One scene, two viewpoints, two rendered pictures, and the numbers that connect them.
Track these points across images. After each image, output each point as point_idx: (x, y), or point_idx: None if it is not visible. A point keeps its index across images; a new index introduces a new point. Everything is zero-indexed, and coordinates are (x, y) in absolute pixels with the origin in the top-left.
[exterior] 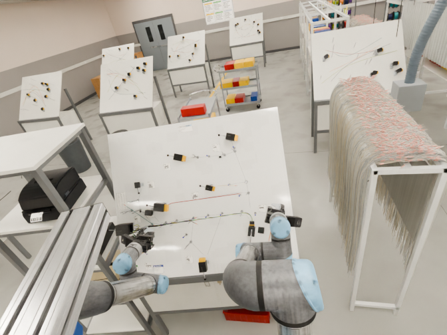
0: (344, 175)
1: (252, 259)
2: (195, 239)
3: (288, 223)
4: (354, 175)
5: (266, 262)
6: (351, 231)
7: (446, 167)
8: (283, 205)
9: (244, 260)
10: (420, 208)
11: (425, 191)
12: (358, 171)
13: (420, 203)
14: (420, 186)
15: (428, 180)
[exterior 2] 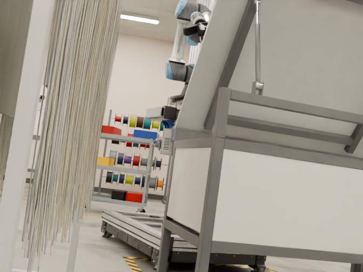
0: (110, 42)
1: (205, 19)
2: None
3: (192, 13)
4: (119, 16)
5: (196, 2)
6: (101, 117)
7: None
8: (199, 22)
9: (206, 10)
10: (24, 56)
11: (28, 27)
12: (121, 4)
13: (24, 48)
14: (24, 26)
15: (31, 8)
